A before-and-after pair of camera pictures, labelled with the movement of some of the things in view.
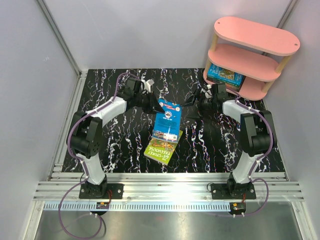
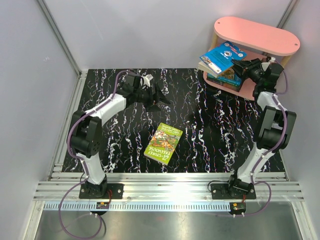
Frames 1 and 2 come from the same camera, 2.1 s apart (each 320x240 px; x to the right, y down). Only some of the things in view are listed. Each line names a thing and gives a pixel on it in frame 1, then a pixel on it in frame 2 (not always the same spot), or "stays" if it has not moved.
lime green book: x=161 y=150 stays
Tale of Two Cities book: x=231 y=87 stays
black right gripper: x=191 y=100 → x=247 y=66
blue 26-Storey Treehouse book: x=224 y=75 stays
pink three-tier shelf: x=250 y=50 stays
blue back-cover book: x=167 y=125 → x=220 y=59
